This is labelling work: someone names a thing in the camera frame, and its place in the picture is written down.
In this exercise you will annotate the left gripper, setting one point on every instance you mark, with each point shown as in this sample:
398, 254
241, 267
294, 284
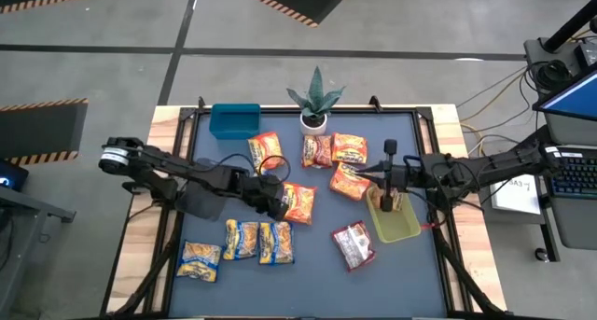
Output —
261, 194

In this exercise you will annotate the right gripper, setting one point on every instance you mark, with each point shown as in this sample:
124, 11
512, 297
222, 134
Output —
410, 175

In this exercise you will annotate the orange chicken noodle pack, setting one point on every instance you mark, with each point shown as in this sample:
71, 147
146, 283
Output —
266, 149
342, 185
301, 203
349, 148

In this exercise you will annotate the blue soy sauce noodle pack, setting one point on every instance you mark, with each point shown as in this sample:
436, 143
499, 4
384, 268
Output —
240, 239
276, 243
199, 260

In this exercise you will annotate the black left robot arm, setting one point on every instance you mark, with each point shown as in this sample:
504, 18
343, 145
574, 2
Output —
158, 159

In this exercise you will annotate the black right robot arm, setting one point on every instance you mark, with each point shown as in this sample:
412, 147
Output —
494, 163

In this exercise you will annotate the yellow-green plastic bin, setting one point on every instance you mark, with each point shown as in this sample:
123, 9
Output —
396, 226

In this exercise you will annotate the snake plant in white pot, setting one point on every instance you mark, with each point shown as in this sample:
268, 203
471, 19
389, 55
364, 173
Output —
313, 124

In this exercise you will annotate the blue-grey table mat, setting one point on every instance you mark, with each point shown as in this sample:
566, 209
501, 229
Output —
303, 287

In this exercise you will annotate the teal plastic bin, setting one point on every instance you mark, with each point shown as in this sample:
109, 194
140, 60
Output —
234, 121

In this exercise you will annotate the white paper sign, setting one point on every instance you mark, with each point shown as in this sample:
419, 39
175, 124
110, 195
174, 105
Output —
515, 196

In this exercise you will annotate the black backlit keyboard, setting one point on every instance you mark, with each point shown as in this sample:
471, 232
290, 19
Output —
576, 175

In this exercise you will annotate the grey equipment box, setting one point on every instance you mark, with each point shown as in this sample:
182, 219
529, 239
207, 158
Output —
541, 54

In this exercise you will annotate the grey computer cart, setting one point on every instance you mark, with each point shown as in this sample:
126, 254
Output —
578, 222

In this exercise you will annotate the computer monitor with blue screen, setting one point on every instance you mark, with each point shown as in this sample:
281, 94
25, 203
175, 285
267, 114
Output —
573, 98

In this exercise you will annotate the grey metal desk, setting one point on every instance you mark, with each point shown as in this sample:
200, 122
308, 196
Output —
18, 226

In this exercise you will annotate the black computer tower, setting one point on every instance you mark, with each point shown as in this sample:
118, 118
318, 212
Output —
9, 175

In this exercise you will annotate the black camera stand pole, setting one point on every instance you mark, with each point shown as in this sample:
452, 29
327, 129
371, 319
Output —
569, 28

